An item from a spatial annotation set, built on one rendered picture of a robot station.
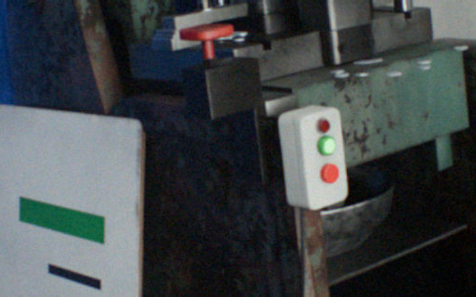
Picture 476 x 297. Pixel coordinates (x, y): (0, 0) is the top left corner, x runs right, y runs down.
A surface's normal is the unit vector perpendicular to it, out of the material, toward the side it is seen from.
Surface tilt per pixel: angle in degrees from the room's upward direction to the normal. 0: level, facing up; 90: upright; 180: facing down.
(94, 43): 74
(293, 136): 90
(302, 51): 90
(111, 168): 78
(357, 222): 105
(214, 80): 90
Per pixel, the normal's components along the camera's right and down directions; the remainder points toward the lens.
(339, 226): 0.34, 0.42
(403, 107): 0.62, 0.10
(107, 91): 0.55, -0.18
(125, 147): -0.75, 0.03
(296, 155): -0.78, 0.23
